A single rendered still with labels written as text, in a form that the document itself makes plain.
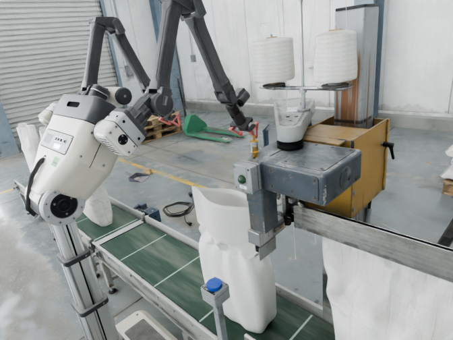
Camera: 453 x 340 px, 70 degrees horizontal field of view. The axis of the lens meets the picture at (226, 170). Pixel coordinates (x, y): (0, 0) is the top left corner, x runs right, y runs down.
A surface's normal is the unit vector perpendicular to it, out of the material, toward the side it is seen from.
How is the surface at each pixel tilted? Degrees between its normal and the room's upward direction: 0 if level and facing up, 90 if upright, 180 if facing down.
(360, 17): 90
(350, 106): 90
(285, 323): 0
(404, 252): 90
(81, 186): 115
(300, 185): 90
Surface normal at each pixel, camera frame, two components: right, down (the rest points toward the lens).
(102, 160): 0.71, 0.18
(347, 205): -0.70, 0.33
